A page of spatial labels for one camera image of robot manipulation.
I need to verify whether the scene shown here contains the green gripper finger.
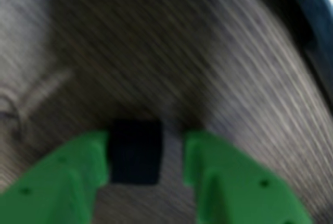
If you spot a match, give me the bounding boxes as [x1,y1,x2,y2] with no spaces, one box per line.
[0,130,110,224]
[183,129,313,224]

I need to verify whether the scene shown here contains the black cube stone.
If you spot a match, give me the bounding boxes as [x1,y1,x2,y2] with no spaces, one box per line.
[108,119,164,185]

